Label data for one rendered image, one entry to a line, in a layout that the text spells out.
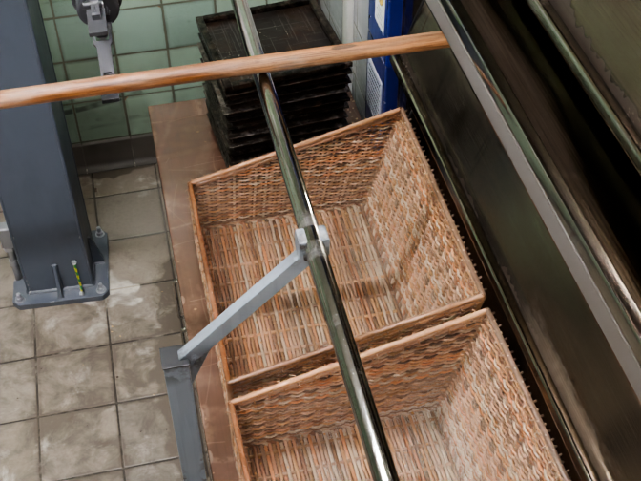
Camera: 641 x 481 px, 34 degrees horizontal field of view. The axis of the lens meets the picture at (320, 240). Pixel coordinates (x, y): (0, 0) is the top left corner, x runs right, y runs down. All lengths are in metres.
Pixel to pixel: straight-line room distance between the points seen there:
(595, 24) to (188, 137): 1.44
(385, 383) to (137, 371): 1.09
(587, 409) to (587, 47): 0.53
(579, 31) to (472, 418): 0.80
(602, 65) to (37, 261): 1.98
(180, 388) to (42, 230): 1.29
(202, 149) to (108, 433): 0.76
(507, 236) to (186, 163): 1.00
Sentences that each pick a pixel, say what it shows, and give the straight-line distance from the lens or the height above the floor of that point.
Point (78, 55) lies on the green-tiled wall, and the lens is 3.20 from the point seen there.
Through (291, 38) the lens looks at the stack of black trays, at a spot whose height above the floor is 0.87.
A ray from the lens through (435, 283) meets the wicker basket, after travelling 2.04.
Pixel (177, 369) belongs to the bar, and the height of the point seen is 0.94.
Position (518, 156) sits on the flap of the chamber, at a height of 1.42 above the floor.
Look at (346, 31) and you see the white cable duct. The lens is 2.75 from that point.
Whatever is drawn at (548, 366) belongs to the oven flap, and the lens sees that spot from 1.65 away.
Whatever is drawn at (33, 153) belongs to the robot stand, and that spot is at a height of 0.52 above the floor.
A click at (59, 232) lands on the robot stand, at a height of 0.24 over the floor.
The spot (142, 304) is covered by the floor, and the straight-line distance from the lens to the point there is 3.00.
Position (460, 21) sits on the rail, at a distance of 1.43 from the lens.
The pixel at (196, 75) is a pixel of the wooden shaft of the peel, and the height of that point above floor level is 1.20.
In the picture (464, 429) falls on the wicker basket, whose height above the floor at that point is 0.64.
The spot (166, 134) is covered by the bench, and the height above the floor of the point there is 0.58.
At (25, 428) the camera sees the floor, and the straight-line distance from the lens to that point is 2.81.
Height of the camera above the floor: 2.23
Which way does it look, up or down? 45 degrees down
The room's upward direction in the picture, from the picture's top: straight up
